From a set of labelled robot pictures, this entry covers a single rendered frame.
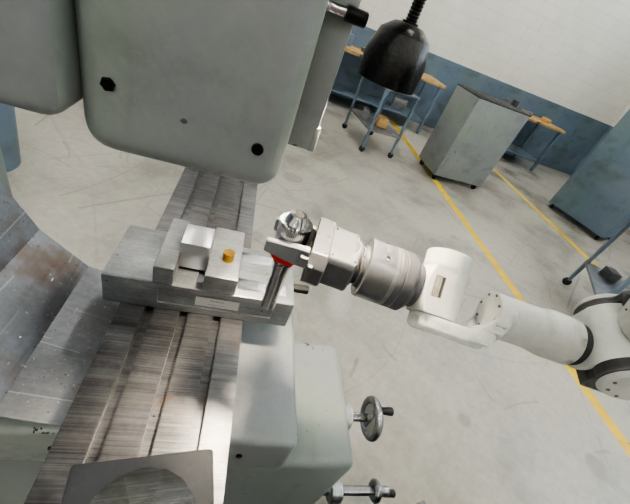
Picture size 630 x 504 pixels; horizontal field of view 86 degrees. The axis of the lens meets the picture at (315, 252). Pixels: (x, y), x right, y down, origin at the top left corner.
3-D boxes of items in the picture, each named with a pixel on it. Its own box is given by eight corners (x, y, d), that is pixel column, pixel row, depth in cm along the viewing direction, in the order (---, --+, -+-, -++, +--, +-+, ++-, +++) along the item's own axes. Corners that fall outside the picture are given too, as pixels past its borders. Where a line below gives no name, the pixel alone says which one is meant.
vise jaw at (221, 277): (241, 246, 76) (245, 232, 74) (234, 295, 65) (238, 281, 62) (214, 240, 74) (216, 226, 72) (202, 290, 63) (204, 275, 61)
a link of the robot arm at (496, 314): (414, 326, 46) (507, 359, 46) (433, 263, 47) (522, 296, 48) (399, 322, 52) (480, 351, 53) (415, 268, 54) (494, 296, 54)
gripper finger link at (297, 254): (268, 232, 46) (312, 248, 46) (263, 250, 47) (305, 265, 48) (265, 238, 44) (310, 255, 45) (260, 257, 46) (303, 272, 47)
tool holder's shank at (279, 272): (279, 263, 48) (262, 313, 55) (298, 262, 50) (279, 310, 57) (271, 249, 50) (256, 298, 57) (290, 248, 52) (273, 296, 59)
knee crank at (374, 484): (389, 482, 99) (399, 475, 95) (395, 507, 94) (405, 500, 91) (318, 480, 93) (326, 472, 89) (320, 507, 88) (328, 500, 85)
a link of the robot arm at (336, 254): (327, 201, 51) (400, 228, 52) (308, 249, 57) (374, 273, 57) (314, 248, 41) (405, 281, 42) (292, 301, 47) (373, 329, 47)
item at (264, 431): (281, 332, 96) (293, 304, 88) (282, 472, 69) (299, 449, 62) (82, 304, 83) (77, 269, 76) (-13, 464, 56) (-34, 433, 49)
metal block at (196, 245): (211, 251, 71) (215, 229, 67) (206, 271, 66) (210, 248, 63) (185, 246, 69) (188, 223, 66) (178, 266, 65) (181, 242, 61)
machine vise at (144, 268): (285, 277, 83) (297, 243, 77) (285, 327, 72) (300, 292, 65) (129, 249, 74) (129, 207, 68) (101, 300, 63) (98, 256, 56)
